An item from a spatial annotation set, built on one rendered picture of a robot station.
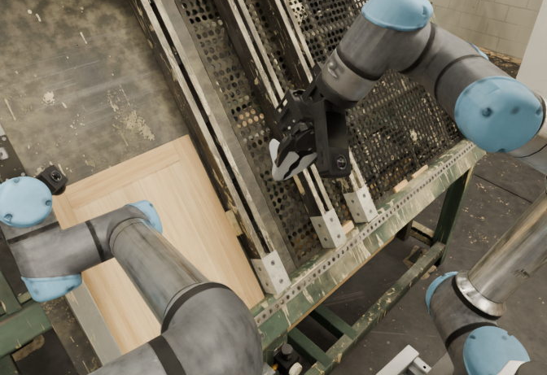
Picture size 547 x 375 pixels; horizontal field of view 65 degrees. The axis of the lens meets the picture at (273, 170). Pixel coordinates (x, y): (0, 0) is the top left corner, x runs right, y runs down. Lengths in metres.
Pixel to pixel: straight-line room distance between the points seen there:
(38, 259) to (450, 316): 0.78
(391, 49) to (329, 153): 0.16
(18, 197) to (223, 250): 0.74
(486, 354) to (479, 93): 0.58
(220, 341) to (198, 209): 0.91
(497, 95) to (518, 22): 5.86
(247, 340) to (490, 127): 0.33
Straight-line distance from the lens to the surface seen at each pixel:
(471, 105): 0.51
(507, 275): 0.97
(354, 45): 0.59
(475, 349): 0.95
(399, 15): 0.56
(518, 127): 0.52
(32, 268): 0.75
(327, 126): 0.62
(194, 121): 1.29
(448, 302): 1.02
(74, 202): 1.19
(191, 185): 1.29
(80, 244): 0.74
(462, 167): 2.23
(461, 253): 3.02
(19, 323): 1.25
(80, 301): 1.18
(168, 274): 0.55
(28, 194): 0.72
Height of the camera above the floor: 2.01
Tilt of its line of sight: 35 degrees down
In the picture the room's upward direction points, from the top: straight up
